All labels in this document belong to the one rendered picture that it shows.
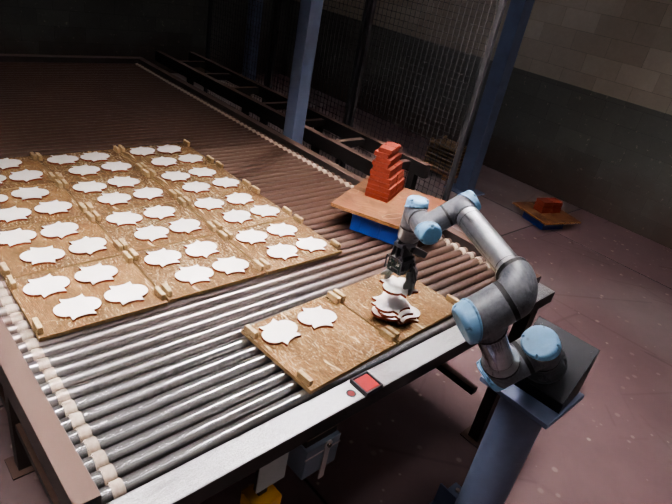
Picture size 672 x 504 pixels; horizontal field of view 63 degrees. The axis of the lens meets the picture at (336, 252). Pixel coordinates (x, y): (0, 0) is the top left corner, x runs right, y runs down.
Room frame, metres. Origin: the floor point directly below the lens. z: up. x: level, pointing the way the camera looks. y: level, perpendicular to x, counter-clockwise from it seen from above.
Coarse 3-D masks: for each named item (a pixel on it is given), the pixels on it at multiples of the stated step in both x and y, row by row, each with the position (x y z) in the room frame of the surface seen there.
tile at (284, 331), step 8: (272, 320) 1.52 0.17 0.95; (280, 320) 1.53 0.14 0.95; (288, 320) 1.54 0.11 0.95; (264, 328) 1.47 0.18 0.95; (272, 328) 1.48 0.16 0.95; (280, 328) 1.49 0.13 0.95; (288, 328) 1.50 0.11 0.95; (296, 328) 1.50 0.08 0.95; (264, 336) 1.43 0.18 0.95; (272, 336) 1.44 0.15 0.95; (280, 336) 1.44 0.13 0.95; (288, 336) 1.45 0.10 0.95; (296, 336) 1.46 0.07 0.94; (272, 344) 1.40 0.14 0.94
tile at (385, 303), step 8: (376, 296) 1.72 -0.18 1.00; (384, 296) 1.73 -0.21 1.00; (392, 296) 1.74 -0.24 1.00; (400, 296) 1.75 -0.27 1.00; (376, 304) 1.66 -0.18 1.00; (384, 304) 1.67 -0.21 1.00; (392, 304) 1.68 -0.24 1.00; (400, 304) 1.69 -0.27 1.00; (384, 312) 1.63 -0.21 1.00; (392, 312) 1.64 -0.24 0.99
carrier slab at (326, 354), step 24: (288, 312) 1.60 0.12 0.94; (336, 312) 1.66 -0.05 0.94; (312, 336) 1.49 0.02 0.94; (336, 336) 1.52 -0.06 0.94; (360, 336) 1.55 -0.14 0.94; (288, 360) 1.35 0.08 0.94; (312, 360) 1.37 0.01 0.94; (336, 360) 1.39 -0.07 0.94; (360, 360) 1.42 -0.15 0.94; (312, 384) 1.26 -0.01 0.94
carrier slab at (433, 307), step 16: (352, 288) 1.85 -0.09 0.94; (368, 288) 1.87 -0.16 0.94; (416, 288) 1.95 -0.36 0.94; (352, 304) 1.73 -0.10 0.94; (368, 304) 1.76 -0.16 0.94; (416, 304) 1.82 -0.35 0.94; (432, 304) 1.85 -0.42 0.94; (448, 304) 1.87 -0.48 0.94; (368, 320) 1.65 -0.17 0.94; (384, 320) 1.67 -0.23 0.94; (432, 320) 1.73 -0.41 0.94; (400, 336) 1.59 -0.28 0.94
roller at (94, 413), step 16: (480, 256) 2.40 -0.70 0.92; (448, 272) 2.17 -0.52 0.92; (240, 352) 1.36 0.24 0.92; (256, 352) 1.39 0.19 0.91; (192, 368) 1.25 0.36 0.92; (208, 368) 1.26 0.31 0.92; (160, 384) 1.16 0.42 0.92; (176, 384) 1.18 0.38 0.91; (112, 400) 1.06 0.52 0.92; (128, 400) 1.08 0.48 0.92; (144, 400) 1.10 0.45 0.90; (80, 416) 0.99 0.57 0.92; (96, 416) 1.01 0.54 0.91
